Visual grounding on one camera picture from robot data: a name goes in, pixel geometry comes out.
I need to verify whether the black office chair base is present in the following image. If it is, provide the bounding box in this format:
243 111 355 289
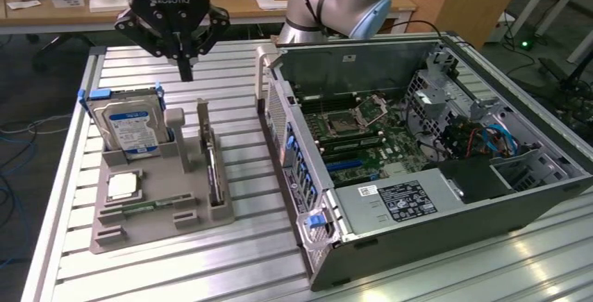
26 33 96 73

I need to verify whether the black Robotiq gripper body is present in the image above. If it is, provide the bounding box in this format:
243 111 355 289
123 0 211 59

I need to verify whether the silver CPU chip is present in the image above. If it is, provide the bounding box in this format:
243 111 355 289
107 173 140 199

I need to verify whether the black power cable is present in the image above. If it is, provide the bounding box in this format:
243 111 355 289
384 19 470 44

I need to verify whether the grey parts rack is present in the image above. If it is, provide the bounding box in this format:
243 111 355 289
90 106 235 255

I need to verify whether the open black PC case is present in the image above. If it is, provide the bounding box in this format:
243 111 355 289
255 31 593 292

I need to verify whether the CPU socket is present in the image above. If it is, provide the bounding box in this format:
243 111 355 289
326 110 362 137

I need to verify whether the wooden cabinet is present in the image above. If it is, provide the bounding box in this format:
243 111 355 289
384 0 532 49

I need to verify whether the blue floor cable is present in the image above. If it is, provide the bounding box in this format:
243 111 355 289
0 131 39 269

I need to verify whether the metal socket cover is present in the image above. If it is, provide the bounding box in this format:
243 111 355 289
353 94 392 123

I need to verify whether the blue expansion slot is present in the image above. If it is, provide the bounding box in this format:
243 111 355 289
326 158 365 173

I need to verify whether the green RAM stick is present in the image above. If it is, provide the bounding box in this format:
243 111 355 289
119 196 194 215

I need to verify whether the orange wire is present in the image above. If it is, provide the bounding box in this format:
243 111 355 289
466 126 480 157

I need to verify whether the metal disk bay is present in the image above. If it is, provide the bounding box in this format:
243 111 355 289
401 43 512 133

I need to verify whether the white paper label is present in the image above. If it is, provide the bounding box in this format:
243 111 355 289
6 0 43 10

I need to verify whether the grey power supply unit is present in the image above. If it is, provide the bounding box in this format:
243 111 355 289
334 168 465 242

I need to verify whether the hard disk with blue carrier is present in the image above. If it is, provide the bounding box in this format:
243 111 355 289
79 81 175 161

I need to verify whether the blue wire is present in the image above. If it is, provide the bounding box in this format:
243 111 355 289
481 124 520 158

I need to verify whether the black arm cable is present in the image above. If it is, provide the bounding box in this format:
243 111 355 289
289 0 329 35

